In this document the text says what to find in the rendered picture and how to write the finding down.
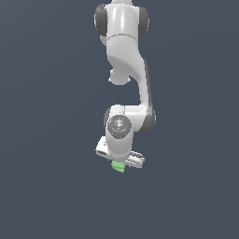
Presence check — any small green block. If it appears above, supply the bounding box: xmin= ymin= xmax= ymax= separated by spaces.
xmin=111 ymin=160 xmax=126 ymax=174

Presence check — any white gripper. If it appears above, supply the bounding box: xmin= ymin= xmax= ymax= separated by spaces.
xmin=94 ymin=135 xmax=146 ymax=169

